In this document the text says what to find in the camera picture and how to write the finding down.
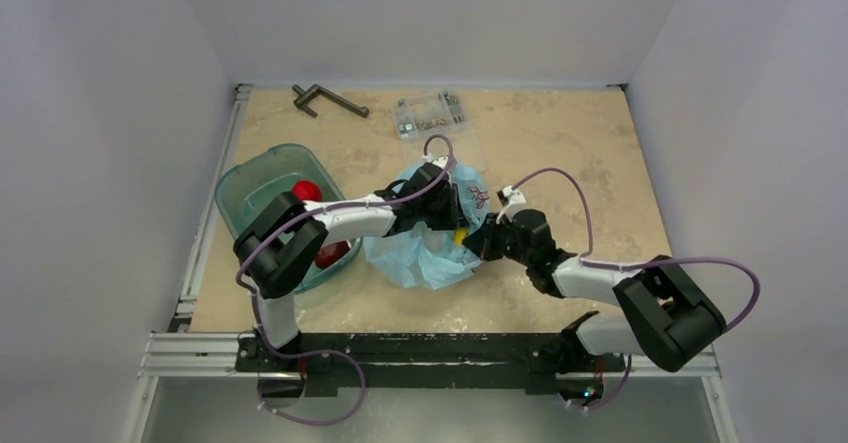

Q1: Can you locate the yellow fake banana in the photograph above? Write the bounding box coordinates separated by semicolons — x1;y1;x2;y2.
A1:
453;228;468;245

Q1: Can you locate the light blue plastic bag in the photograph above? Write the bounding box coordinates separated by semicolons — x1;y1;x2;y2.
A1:
362;163;490;290

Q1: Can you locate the red fake apple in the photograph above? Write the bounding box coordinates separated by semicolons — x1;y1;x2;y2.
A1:
314;241;351;270

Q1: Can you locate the bright red fake tomato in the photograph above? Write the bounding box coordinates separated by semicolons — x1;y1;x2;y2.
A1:
291;180;323;202

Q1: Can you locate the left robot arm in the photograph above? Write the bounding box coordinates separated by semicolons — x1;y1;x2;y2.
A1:
233;157;467;372

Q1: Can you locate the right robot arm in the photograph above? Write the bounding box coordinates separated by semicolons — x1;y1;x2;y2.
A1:
463;210;728;373

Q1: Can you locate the clear plastic organizer box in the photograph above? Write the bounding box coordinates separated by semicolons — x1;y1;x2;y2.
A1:
390;90;487;172

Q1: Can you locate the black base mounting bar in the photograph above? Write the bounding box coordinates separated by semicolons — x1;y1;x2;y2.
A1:
235;333;626;398

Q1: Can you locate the teal plastic tub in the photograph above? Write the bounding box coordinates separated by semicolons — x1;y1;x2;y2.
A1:
213;143;364;296

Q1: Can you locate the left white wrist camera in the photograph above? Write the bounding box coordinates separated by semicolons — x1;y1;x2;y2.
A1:
422;154;456;173

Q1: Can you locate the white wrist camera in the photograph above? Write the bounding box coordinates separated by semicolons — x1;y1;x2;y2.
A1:
495;186;528;224
422;154;456;173

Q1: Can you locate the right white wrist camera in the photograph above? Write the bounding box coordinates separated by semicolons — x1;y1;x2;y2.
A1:
495;186;528;224

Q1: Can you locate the dark metal crank handle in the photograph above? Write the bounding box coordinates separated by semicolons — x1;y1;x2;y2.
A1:
291;84;370;118

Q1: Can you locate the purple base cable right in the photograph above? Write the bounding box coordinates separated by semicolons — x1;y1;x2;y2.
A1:
564;353;634;413

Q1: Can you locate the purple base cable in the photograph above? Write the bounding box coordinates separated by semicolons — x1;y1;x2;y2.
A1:
564;353;634;413
241;347;369;427

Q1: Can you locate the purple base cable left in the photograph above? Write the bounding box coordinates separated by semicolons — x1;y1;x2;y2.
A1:
241;347;369;427

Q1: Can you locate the aluminium frame rail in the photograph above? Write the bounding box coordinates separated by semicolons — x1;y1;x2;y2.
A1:
137;296;238;379

